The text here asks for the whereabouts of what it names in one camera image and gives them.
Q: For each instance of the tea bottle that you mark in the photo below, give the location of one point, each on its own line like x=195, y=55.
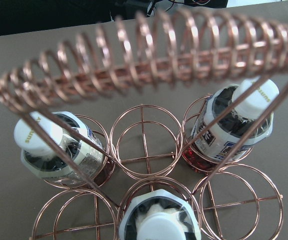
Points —
x=212, y=147
x=159, y=215

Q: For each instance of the copper wire bottle rack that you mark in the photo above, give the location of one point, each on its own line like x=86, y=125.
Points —
x=22, y=194

